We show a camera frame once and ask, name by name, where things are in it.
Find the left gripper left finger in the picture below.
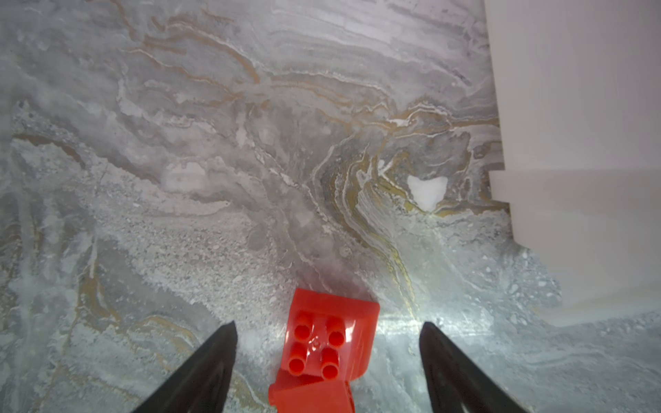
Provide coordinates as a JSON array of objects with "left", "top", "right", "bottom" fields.
[{"left": 134, "top": 322, "right": 238, "bottom": 413}]

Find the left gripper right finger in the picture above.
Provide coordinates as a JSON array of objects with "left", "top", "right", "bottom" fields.
[{"left": 419, "top": 322, "right": 525, "bottom": 412}]

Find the red lego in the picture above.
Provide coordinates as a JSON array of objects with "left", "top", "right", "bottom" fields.
[
  {"left": 281, "top": 288, "right": 380, "bottom": 381},
  {"left": 269, "top": 370, "right": 356, "bottom": 413}
]

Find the white left bin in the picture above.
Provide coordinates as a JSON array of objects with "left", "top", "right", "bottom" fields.
[{"left": 485, "top": 1, "right": 660, "bottom": 326}]

